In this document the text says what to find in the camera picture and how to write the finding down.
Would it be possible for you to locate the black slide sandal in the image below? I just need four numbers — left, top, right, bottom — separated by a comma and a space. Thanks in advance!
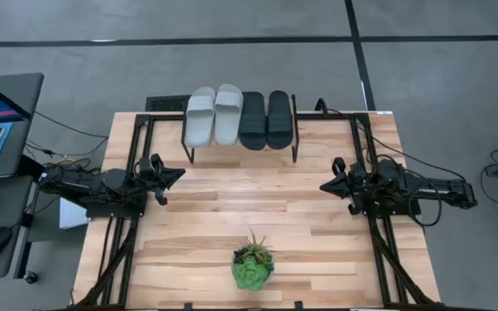
265, 89, 295, 151
237, 91, 269, 152

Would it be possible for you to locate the green succulent plant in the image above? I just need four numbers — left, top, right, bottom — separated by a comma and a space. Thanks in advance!
233, 228, 275, 291

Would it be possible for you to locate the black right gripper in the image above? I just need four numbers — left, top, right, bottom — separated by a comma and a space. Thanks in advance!
320, 156, 369, 216

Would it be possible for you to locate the wooden shelf with black frame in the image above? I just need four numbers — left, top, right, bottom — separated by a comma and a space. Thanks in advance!
181, 92, 301, 165

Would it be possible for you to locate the grey desk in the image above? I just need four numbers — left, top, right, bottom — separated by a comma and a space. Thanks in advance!
0, 72, 45, 282

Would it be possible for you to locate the white geometric concrete planter pot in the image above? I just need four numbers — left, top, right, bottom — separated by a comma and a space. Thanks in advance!
230, 249, 276, 292

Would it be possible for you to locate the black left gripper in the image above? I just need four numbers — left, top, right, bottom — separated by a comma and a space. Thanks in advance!
135, 154, 187, 206

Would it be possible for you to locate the black aluminium rig frame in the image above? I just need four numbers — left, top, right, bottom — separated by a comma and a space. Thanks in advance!
73, 111, 443, 311

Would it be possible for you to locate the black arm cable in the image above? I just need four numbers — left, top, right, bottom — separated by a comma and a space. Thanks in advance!
316, 98, 469, 182

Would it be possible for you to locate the black floor vent grate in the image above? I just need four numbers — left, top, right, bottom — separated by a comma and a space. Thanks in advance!
144, 94, 192, 113

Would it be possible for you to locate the grey slide sandal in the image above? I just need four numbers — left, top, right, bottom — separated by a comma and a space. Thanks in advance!
214, 83, 245, 147
184, 86, 217, 149

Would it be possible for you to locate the white paper sheet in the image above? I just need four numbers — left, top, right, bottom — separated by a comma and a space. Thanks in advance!
58, 197, 90, 230

